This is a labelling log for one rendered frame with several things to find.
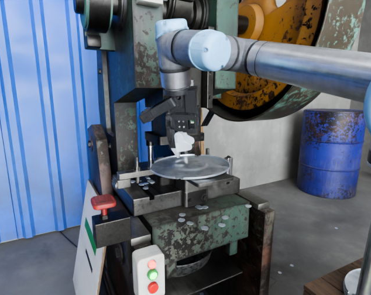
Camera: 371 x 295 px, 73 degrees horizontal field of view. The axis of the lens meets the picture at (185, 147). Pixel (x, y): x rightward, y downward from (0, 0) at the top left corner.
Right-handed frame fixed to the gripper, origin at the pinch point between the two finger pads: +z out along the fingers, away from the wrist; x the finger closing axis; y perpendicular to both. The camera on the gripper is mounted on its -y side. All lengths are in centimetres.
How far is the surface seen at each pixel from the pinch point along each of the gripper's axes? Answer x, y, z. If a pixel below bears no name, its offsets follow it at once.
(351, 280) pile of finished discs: 5, 60, 53
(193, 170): 7.7, 3.1, 11.4
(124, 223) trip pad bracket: -16.8, -11.8, 13.1
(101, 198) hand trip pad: -15.0, -18.0, 6.4
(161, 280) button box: -23.4, -0.6, 26.0
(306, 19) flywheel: 37, 37, -31
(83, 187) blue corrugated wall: 70, -100, 79
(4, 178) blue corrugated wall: 45, -138, 56
